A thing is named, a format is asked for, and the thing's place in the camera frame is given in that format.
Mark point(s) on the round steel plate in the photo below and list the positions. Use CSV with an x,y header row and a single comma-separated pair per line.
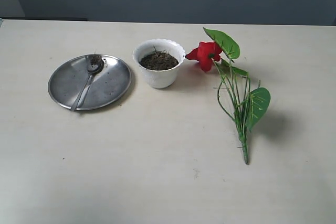
x,y
72,82

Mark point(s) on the steel spork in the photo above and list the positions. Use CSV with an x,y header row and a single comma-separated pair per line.
x,y
93,66

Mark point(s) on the red artificial anthurium flower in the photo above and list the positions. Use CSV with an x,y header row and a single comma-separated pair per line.
x,y
244,105

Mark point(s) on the white plastic flower pot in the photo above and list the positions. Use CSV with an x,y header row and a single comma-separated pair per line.
x,y
159,61

